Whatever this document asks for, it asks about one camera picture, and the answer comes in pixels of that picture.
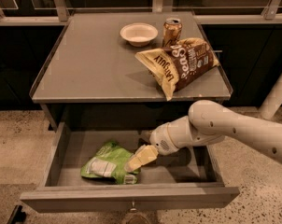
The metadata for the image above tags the metal drawer knob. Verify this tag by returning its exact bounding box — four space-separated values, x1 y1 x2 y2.
129 201 138 213

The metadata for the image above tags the brown yellow snack bag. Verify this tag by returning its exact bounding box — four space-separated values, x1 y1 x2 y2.
135 37 219 101

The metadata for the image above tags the white rounded gripper body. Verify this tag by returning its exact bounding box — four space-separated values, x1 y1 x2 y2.
149 116 224 156

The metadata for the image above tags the metal railing frame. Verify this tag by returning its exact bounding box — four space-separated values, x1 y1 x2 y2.
0 0 282 24

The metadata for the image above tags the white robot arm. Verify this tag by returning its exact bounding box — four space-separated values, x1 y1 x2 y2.
126 100 282 171

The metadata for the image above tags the grey open top drawer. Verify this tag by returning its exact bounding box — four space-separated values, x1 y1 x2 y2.
21 122 239 213

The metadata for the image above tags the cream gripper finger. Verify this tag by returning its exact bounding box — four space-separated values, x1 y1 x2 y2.
139 130 152 143
124 145 158 173

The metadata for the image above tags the gold soda can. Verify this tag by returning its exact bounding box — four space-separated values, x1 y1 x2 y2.
162 18 182 47

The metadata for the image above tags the white paper bowl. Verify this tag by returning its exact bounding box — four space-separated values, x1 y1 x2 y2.
120 23 158 47

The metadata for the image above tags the green rice chip bag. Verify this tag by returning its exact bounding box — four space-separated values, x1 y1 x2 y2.
80 141 139 185

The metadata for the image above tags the grey cabinet counter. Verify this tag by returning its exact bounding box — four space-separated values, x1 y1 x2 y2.
29 11 233 133

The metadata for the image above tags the black object on floor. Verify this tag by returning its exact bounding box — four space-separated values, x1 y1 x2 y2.
7 205 27 224

